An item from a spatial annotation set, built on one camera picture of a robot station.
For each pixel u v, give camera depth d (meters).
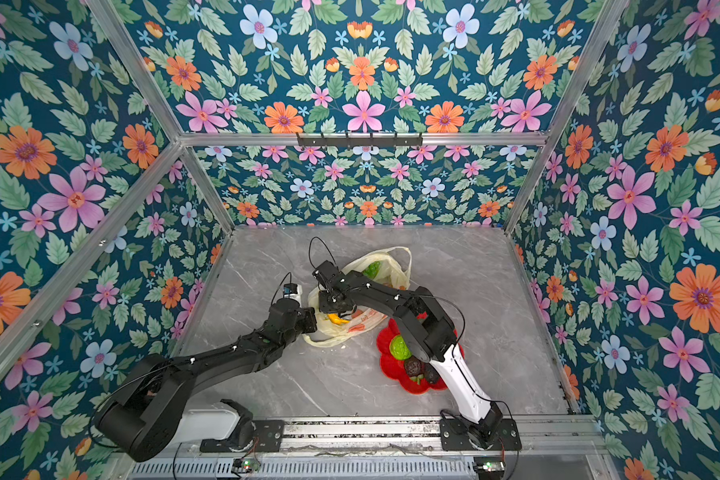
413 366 0.80
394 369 0.84
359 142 0.93
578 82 0.79
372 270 1.02
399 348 0.82
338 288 0.72
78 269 0.63
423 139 0.91
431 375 0.80
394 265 0.96
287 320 0.69
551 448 0.72
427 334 0.56
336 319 0.91
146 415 0.42
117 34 0.71
